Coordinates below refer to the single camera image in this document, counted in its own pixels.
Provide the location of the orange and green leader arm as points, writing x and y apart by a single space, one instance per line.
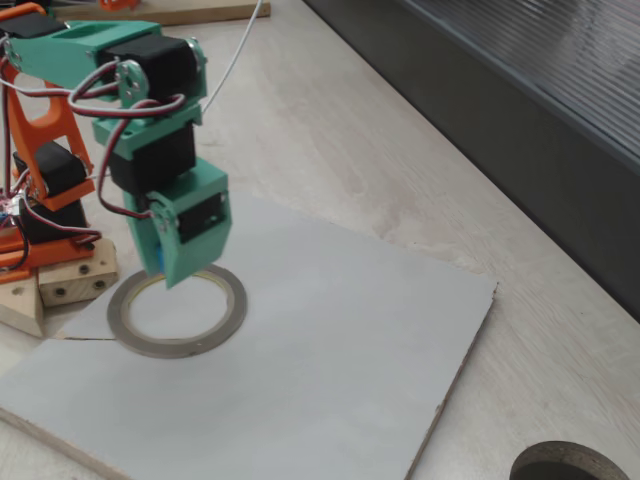
120 4

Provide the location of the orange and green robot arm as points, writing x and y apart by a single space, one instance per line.
55 55

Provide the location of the wooden base block with holes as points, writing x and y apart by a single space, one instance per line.
75 285

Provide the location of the long wooden base plank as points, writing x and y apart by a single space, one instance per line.
20 310

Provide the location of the red controller board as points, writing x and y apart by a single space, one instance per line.
4 205

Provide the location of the light wooden plank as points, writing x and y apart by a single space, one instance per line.
210 12

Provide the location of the white particle board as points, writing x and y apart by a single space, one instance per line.
300 390

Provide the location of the frosted glass desk partition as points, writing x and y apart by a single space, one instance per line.
550 150

